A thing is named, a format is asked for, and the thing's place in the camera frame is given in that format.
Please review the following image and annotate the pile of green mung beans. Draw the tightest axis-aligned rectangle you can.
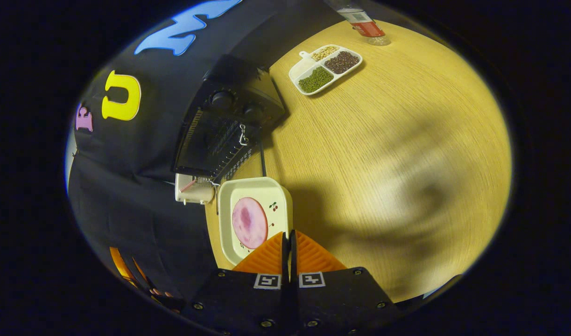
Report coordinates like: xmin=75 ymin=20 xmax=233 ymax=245
xmin=298 ymin=66 xmax=335 ymax=93

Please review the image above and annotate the cream square plate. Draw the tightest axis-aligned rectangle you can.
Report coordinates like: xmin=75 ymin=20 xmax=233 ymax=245
xmin=217 ymin=176 xmax=294 ymax=266

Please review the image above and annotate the black backdrop cloth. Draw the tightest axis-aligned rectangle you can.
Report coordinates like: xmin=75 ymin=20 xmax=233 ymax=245
xmin=66 ymin=0 xmax=342 ymax=304

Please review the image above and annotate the clear plastic water bottle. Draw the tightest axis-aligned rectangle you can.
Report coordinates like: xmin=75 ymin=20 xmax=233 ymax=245
xmin=324 ymin=0 xmax=391 ymax=47

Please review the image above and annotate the pile of dark red beans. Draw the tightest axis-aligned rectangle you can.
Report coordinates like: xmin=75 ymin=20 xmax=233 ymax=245
xmin=324 ymin=50 xmax=360 ymax=74

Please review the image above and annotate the white toaster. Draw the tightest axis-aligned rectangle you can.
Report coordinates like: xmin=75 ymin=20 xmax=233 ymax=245
xmin=175 ymin=173 xmax=217 ymax=206

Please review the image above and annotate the pile of yellow soybeans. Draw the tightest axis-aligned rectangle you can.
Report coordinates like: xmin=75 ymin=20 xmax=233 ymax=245
xmin=310 ymin=45 xmax=339 ymax=62

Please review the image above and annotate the pink ham slice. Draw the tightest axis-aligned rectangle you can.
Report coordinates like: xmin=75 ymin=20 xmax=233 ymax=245
xmin=231 ymin=196 xmax=269 ymax=250

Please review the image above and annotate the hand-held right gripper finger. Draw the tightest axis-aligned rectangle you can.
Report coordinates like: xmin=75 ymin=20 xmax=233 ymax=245
xmin=185 ymin=231 xmax=293 ymax=336
xmin=290 ymin=230 xmax=403 ymax=336

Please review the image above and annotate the black electric oven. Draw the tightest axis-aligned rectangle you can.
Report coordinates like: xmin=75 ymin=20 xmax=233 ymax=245
xmin=172 ymin=54 xmax=287 ymax=183

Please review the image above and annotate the white divided dish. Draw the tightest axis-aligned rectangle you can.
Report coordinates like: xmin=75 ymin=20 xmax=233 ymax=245
xmin=288 ymin=44 xmax=364 ymax=97

